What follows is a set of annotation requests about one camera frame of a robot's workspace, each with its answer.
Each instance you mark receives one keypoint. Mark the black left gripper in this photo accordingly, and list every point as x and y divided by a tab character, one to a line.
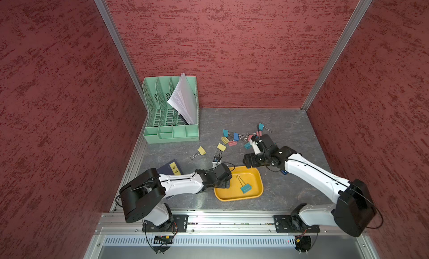
224	184

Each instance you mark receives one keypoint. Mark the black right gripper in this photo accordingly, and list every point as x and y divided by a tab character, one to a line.
254	163

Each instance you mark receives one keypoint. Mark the yellow plastic tray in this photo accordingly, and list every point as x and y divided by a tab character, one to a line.
233	193

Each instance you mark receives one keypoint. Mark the teal binder clip bottom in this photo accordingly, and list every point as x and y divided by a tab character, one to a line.
245	187

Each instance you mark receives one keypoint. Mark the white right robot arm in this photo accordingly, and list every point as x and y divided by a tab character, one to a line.
351	208

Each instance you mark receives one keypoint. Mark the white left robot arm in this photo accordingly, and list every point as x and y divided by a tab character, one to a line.
143	197

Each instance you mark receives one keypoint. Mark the yellow binder clip middle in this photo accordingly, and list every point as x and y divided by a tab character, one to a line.
221	147

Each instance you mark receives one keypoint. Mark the yellow binder clip far left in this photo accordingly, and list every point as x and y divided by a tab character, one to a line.
200	152

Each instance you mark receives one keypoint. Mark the yellow binder clip in pile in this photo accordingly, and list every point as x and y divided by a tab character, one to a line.
225	140

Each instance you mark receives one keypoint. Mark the blue binder clip in pile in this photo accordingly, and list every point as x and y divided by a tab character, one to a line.
236	137

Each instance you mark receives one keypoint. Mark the dark blue notebook yellow label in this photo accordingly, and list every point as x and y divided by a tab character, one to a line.
170	168

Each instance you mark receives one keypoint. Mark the green plastic file organizer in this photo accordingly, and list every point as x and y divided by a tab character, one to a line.
164	124

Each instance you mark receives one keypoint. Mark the white paper stack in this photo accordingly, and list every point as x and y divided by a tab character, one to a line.
184	101

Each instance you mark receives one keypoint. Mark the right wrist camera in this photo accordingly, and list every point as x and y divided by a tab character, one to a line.
255	147

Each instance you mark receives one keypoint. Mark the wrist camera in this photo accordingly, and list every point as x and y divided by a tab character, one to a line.
255	147
217	159

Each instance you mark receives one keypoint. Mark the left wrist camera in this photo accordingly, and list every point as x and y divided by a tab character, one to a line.
217	159

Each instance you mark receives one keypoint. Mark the aluminium front rail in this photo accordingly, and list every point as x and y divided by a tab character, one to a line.
216	222

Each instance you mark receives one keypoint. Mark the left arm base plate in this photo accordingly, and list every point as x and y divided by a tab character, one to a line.
177	223

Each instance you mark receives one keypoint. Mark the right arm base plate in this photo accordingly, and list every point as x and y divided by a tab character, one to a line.
293	224

